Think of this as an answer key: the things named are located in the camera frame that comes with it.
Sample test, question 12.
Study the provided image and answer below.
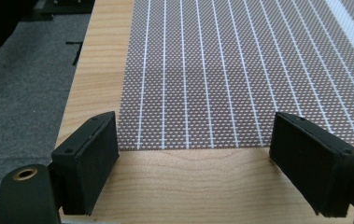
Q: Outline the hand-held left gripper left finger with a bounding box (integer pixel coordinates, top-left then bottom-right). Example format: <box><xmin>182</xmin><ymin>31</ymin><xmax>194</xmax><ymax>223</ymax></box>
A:
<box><xmin>50</xmin><ymin>110</ymin><xmax>120</xmax><ymax>217</ymax></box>

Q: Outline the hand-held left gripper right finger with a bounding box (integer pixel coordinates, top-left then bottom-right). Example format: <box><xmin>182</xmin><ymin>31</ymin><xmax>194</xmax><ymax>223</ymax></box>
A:
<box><xmin>268</xmin><ymin>111</ymin><xmax>354</xmax><ymax>218</ymax></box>

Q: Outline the grey carpet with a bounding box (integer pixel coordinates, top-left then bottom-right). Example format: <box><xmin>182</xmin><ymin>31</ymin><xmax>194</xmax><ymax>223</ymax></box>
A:
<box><xmin>0</xmin><ymin>13</ymin><xmax>92</xmax><ymax>206</ymax></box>

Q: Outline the brown woven striped placemat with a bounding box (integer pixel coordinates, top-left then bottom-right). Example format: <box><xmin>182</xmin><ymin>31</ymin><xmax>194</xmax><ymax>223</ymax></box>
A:
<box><xmin>117</xmin><ymin>0</ymin><xmax>354</xmax><ymax>151</ymax></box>

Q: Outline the dark metal stand base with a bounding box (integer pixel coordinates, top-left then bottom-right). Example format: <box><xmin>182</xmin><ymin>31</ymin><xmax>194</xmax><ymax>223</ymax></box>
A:
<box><xmin>20</xmin><ymin>0</ymin><xmax>96</xmax><ymax>22</ymax></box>

